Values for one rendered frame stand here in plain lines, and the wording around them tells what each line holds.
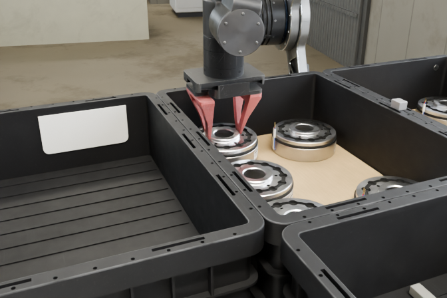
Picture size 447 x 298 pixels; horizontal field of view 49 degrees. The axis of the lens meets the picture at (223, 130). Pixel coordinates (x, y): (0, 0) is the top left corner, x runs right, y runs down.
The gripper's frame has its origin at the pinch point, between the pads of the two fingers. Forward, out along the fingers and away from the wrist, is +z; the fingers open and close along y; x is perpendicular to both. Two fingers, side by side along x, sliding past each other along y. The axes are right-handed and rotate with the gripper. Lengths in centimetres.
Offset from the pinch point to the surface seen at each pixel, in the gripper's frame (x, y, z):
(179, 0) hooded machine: 557, 160, 89
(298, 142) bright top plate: -3.8, 10.8, 2.2
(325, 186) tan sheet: -12.5, 10.5, 5.1
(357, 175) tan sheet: -11.5, 16.5, 5.2
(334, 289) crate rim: -39.6, -7.2, -6.2
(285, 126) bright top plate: 2.3, 11.8, 2.4
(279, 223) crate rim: -30.7, -6.9, -5.8
